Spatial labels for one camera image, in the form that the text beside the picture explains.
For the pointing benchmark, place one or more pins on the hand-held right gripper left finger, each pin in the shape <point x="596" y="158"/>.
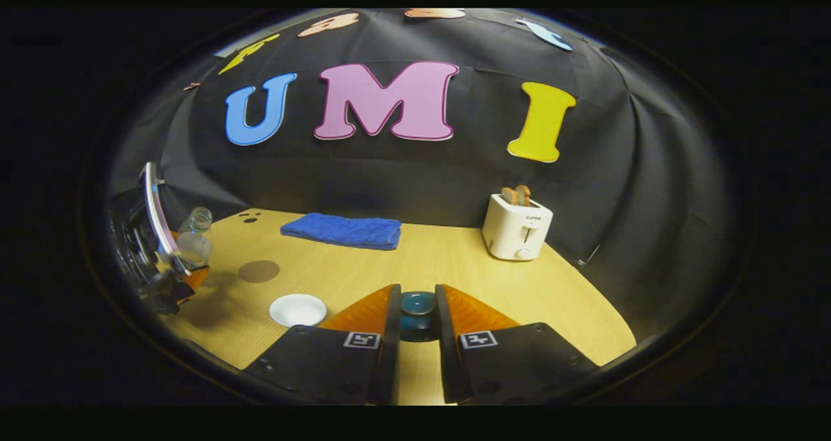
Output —
<point x="389" y="350"/>

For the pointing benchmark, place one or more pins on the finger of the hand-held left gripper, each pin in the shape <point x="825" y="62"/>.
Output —
<point x="173" y="236"/>
<point x="197" y="277"/>

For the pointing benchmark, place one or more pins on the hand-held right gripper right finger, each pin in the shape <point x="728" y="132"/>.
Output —
<point x="446" y="350"/>

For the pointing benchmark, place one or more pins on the clear plastic water bottle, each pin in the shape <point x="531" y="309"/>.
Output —
<point x="196" y="239"/>

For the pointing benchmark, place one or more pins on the round brown coaster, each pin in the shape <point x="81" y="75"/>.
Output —
<point x="258" y="271"/>

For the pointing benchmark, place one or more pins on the blue folded towel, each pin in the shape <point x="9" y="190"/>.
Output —
<point x="344" y="230"/>

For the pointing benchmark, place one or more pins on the white toaster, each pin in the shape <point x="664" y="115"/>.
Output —
<point x="516" y="233"/>

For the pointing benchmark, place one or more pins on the toasted bread slice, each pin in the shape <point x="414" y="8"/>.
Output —
<point x="524" y="195"/>
<point x="509" y="197"/>

